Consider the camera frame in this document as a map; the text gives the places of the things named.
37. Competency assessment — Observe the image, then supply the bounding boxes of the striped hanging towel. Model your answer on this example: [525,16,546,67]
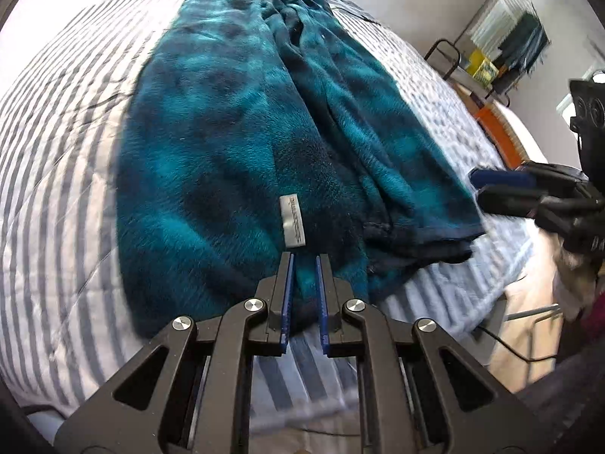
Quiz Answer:
[472,0,536,54]

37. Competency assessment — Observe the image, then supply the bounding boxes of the black clothes rack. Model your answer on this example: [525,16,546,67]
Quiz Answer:
[423,0,553,107]

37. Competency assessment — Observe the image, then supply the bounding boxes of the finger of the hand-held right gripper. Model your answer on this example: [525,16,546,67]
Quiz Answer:
[470,166,537,191]
[477,184,551,221]

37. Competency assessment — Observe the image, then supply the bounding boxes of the person's right forearm pink sleeve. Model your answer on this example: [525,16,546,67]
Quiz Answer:
[579,303,605,342]

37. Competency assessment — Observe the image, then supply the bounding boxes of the low table with orange cloth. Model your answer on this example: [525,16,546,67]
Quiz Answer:
[475,103,531,167]

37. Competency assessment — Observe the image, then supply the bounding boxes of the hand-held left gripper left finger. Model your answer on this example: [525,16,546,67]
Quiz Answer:
[54,252,298,454]

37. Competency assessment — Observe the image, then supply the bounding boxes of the teal plaid fleece garment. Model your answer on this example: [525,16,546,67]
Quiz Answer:
[116,0,487,341]

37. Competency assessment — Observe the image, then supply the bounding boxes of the dark hanging clothes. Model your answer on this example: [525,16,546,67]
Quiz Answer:
[496,9,552,77]

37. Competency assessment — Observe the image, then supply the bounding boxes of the yellow box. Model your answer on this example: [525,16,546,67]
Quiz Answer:
[465,50,500,88]

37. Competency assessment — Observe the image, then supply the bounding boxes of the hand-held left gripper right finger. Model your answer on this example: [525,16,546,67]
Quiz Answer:
[314,253,555,454]

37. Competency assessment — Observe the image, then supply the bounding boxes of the blue white striped blanket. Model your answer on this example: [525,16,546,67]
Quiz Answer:
[0,0,535,417]

